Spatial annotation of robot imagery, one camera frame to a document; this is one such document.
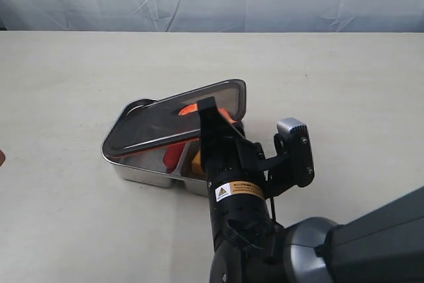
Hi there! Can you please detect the yellow toy cheese wedge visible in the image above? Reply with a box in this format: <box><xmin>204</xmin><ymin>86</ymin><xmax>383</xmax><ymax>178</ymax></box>
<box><xmin>191</xmin><ymin>150</ymin><xmax>205</xmax><ymax>176</ymax></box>

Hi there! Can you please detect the dark lid with orange seal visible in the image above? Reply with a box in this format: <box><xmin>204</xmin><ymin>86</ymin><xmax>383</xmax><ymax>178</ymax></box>
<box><xmin>102</xmin><ymin>79</ymin><xmax>246</xmax><ymax>158</ymax></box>

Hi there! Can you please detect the red toy sausage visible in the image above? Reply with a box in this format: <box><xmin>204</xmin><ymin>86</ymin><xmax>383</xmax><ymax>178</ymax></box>
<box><xmin>163</xmin><ymin>142</ymin><xmax>186</xmax><ymax>171</ymax></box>

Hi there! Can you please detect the steel two-compartment lunch box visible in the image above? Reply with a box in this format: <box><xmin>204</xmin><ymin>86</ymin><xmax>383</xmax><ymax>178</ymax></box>
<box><xmin>101</xmin><ymin>139</ymin><xmax>207</xmax><ymax>196</ymax></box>

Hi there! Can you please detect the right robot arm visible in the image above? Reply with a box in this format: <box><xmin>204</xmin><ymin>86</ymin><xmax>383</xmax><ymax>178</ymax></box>
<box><xmin>179</xmin><ymin>97</ymin><xmax>423</xmax><ymax>282</ymax></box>

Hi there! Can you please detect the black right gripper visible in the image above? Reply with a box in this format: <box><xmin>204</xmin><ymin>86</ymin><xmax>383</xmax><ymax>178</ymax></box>
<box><xmin>178</xmin><ymin>97</ymin><xmax>273</xmax><ymax>250</ymax></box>

